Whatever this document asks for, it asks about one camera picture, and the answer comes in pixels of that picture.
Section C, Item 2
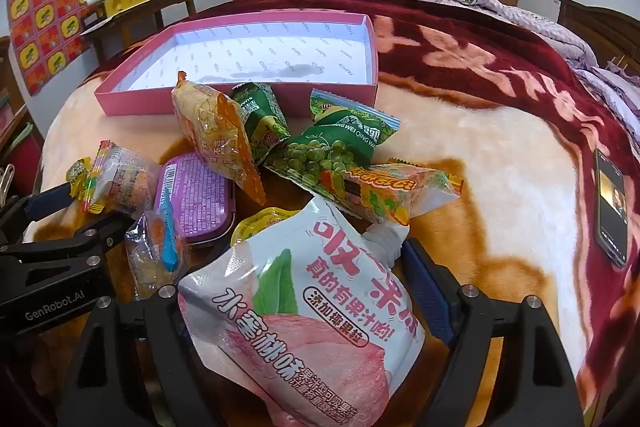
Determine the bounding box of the small round jelly cup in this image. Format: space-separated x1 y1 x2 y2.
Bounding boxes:
231 207 301 249

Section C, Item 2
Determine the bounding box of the wooden headboard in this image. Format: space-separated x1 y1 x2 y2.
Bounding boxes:
557 0 640 78

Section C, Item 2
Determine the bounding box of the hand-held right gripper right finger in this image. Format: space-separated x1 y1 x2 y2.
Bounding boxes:
400 238 586 427

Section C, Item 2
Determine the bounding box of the wooden side table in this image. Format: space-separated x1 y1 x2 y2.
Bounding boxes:
80 0 198 62

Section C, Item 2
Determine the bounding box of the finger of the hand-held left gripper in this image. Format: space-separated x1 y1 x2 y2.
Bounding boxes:
0 182 77 234
0 212 138 272

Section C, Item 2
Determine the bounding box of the white peach jelly pouch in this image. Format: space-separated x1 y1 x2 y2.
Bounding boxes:
177 194 426 427

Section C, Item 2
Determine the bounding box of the small dark green packet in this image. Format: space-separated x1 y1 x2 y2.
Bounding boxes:
230 83 292 165

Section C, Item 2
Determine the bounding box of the silver metal clip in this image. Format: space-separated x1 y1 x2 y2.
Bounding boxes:
0 164 17 202

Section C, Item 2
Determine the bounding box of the pink cardboard box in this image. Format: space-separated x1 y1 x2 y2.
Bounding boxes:
94 13 379 118

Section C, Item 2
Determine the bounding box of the clear rainbow-edged cake packet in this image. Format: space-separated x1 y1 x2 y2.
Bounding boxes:
82 139 162 215

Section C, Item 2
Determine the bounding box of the red yellow patterned paper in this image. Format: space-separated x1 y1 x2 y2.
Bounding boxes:
6 0 133 96

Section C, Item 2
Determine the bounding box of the orange fruit-print candy packet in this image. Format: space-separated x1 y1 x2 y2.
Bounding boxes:
320 159 465 228

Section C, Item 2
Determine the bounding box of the red wooden furniture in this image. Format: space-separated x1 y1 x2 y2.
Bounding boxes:
0 34 47 198

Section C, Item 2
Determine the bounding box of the lilac ruffled pillow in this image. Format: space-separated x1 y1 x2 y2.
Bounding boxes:
570 57 640 128

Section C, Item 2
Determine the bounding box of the green pea snack packet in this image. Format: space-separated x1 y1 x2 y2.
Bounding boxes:
262 89 402 208

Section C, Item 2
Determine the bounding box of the blue-edged clear snack packet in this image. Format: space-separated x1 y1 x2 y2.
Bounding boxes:
124 201 187 300

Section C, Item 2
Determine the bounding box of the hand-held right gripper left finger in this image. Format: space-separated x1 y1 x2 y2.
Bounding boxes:
52 284 261 427

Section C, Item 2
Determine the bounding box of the white flat carton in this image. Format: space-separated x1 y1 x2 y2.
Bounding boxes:
80 14 121 36

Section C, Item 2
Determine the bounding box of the yellow orange snack packet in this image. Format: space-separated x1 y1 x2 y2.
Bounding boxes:
171 71 267 206

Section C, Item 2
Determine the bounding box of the red and cream plush blanket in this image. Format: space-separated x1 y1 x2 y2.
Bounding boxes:
22 0 640 427

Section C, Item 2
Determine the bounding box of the black smartphone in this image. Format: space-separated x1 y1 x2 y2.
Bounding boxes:
594 148 629 269

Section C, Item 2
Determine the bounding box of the purple tin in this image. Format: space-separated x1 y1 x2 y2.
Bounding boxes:
152 152 237 249

